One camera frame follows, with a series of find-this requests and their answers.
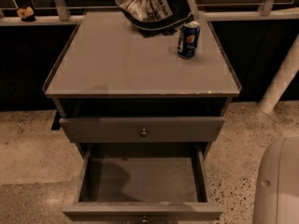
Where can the grey top drawer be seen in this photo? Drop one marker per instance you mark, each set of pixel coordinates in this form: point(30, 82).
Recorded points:
point(127, 130)

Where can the grey open middle drawer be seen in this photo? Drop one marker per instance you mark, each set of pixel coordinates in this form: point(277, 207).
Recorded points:
point(126, 186)

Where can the grey wooden drawer cabinet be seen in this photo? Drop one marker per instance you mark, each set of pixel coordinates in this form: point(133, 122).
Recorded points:
point(110, 71)

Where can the blue chip bag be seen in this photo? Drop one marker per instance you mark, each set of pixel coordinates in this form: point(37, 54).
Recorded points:
point(154, 17)

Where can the yellow and black object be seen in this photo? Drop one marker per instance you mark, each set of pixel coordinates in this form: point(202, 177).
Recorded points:
point(26, 14)

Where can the blue pepsi can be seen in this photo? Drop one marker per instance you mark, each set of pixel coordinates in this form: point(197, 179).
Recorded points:
point(188, 39)

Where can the metal window railing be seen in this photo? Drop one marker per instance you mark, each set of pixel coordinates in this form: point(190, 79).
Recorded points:
point(62, 12)

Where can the round metal drawer knob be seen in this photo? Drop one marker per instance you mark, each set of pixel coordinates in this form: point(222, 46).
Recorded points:
point(143, 133)

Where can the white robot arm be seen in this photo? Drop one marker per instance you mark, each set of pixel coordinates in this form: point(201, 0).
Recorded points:
point(245, 165)

